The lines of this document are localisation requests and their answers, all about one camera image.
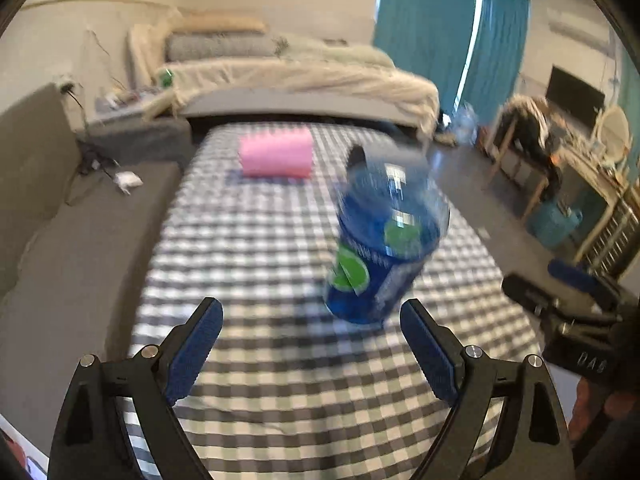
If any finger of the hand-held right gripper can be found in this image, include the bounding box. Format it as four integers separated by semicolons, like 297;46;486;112
547;258;626;311
501;273;563;317

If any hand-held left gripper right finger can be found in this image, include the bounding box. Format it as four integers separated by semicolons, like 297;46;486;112
399;298;574;480

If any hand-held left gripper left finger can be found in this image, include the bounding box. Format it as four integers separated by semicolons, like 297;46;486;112
47;297;224;480

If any blue plastic bottle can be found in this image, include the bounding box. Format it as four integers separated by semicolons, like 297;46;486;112
323;144;452;326

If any person's right hand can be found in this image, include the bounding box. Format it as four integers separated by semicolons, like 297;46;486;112
569;376;612;445

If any teal bucket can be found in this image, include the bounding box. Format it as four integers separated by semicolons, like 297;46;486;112
529;199;584;249

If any cluttered wooden desk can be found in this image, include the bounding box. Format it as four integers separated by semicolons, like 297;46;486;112
562;132;640;263

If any checked tablecloth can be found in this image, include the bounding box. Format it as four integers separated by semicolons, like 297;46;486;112
122;122;545;480

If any wooden chair with clothes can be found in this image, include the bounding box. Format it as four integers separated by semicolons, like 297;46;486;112
486;96;567;217

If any white round-backed chair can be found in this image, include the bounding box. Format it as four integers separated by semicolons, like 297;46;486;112
596;106;631;155

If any grey sofa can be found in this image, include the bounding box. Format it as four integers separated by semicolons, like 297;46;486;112
0;82;194;413

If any black television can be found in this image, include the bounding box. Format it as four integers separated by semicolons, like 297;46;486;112
545;66;606;129

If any clear plastic water bottle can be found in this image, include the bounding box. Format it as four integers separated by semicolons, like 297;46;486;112
451;102;482;147

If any white crumpled tissue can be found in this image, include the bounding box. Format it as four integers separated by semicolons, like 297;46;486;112
113;171;144;194

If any pink rolled towel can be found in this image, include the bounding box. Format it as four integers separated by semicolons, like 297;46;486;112
238;128;314;180

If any narrow teal curtain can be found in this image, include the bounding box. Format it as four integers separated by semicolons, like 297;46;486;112
462;0;530;122

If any white air conditioner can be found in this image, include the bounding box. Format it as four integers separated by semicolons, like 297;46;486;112
547;7;612;45

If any cluttered bedside table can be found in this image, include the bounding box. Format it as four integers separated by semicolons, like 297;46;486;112
91;85;163;123

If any wide teal curtain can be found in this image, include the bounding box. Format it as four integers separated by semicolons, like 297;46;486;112
372;0;484;117

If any bed with cream blanket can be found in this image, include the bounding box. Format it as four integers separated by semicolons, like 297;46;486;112
127;7;442;137

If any grey pillow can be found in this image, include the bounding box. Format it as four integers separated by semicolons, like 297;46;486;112
166;32;277;60

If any beige pillow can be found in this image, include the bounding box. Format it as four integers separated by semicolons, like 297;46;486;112
174;11;267;34

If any black cable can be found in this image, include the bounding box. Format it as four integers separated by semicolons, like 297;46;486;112
60;85;122;206

